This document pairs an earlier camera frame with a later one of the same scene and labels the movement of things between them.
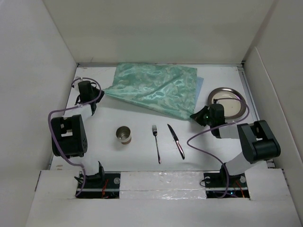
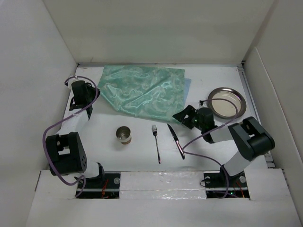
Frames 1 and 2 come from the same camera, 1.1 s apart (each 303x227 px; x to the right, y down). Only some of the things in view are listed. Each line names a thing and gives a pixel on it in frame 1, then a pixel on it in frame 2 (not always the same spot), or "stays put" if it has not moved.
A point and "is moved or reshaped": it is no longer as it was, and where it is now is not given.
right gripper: (198, 117) -> (180, 116)
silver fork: (155, 132) stays put
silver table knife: (177, 142) stays put
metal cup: (123, 134) stays put
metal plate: (233, 108) stays put
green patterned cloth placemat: (172, 90) is moved or reshaped
